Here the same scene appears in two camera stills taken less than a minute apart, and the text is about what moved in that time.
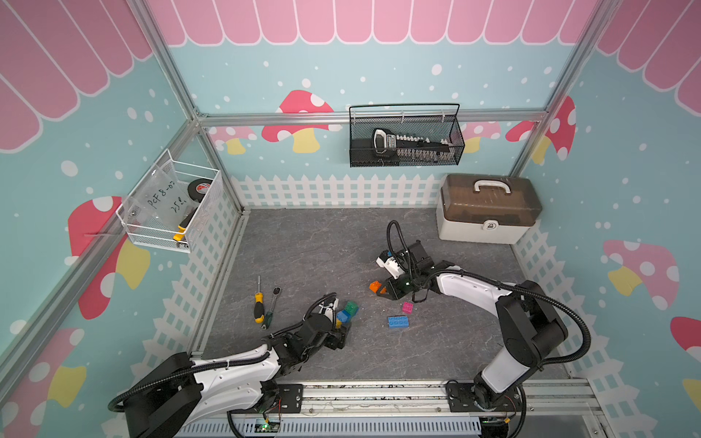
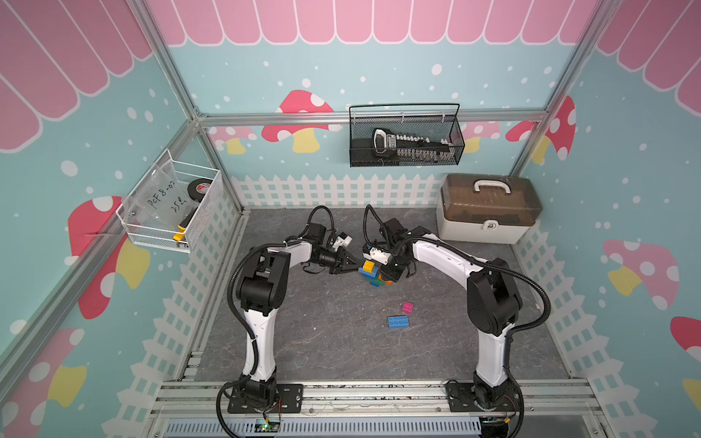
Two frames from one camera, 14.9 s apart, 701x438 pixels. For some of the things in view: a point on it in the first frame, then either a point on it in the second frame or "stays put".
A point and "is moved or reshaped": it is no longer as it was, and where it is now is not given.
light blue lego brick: (343, 316) → (370, 276)
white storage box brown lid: (485, 207) stays put
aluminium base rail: (556, 408) stays put
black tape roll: (198, 187) stays put
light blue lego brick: (398, 321) stays put
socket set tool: (388, 143) stays put
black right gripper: (392, 293) → (388, 275)
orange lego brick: (375, 286) is moved or reshaped
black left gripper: (338, 337) → (340, 260)
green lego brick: (351, 307) → (378, 281)
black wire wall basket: (404, 135) stays put
